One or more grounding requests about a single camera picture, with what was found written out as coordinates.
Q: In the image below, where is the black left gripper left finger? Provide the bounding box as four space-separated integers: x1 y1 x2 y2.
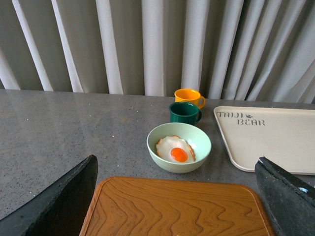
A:
0 155 98 236

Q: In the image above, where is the dark green mug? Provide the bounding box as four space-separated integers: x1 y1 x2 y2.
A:
169 102 202 125

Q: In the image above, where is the white curtain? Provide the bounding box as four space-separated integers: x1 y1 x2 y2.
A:
0 0 315 103

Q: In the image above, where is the cream bear tray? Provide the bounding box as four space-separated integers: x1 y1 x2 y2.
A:
214 106 315 175

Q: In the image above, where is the wooden cutting board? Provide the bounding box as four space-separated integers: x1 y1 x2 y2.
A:
80 177 274 236

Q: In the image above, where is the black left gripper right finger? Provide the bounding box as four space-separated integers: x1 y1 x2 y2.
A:
254 157 315 236

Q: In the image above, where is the yellow mug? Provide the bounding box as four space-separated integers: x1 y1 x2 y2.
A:
174 88 205 109

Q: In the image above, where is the fake fried egg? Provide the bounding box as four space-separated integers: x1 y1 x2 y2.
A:
156 135 196 164

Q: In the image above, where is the light green bowl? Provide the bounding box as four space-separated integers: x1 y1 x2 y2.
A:
147 122 212 174

